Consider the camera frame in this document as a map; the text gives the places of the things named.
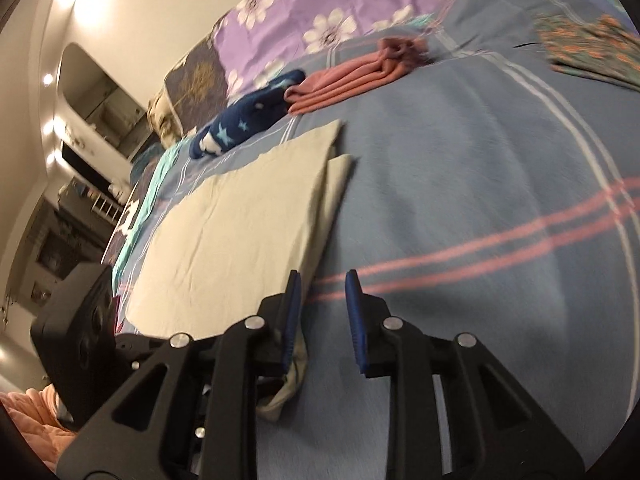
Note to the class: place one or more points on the arched wall mirror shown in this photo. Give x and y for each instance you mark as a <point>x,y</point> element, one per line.
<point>100,95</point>

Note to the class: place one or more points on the dark tree print cushion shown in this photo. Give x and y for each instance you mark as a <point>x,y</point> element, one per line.
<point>195,90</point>

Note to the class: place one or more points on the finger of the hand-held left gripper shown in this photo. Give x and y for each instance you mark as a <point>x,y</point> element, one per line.
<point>140,350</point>

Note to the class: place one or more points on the cream long-sleeve shirt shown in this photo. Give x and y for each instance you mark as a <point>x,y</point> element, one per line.
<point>240,230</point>

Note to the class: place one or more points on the beige bundled clothes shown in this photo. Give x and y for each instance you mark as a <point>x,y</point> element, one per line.
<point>162,115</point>

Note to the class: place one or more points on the navy star print clothes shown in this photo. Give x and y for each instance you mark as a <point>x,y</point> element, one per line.
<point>245,115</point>

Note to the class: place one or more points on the floral print small garment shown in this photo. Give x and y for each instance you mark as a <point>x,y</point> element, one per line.
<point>590,50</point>

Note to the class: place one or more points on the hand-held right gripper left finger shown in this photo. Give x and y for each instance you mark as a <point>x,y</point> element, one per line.
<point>290,320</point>

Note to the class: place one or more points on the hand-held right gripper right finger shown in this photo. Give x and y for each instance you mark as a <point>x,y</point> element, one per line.
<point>356,320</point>

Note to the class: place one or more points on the pink folded clothes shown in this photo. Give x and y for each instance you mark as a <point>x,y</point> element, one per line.
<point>350,82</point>

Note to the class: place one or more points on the purple floral pillow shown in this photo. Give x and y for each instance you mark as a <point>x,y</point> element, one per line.
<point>350,5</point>

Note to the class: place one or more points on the teal blanket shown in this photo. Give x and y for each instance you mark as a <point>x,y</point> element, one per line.
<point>145,195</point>

